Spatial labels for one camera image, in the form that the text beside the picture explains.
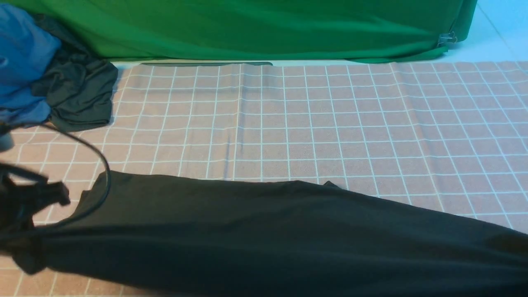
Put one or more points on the pink grid tablecloth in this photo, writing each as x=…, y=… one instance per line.
x=444, y=136

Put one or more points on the crumpled dark gray garment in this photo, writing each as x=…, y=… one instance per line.
x=77, y=84

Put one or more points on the green backdrop cloth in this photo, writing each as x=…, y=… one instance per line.
x=364, y=31

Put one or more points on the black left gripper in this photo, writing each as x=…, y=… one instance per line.
x=24, y=192

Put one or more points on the dark gray long-sleeve shirt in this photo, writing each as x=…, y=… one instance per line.
x=215, y=238

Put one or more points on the metal binder clip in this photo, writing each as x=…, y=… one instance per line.
x=446, y=38

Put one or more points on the blue garment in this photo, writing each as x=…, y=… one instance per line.
x=26, y=50

